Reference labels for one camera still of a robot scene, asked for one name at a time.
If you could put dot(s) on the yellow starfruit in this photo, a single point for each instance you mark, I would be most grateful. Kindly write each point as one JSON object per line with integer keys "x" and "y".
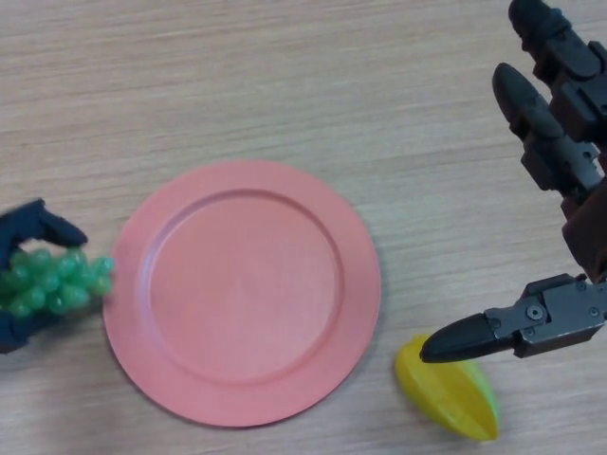
{"x": 450, "y": 398}

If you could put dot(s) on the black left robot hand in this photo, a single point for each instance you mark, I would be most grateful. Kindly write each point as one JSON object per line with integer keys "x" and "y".
{"x": 28, "y": 223}

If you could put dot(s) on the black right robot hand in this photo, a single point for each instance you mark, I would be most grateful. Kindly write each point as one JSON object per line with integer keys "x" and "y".
{"x": 588, "y": 142}

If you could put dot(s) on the green grape bunch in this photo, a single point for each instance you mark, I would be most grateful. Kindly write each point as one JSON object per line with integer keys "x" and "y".
{"x": 61, "y": 284}

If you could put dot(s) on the pink round plate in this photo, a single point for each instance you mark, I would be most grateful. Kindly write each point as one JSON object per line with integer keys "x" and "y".
{"x": 246, "y": 294}

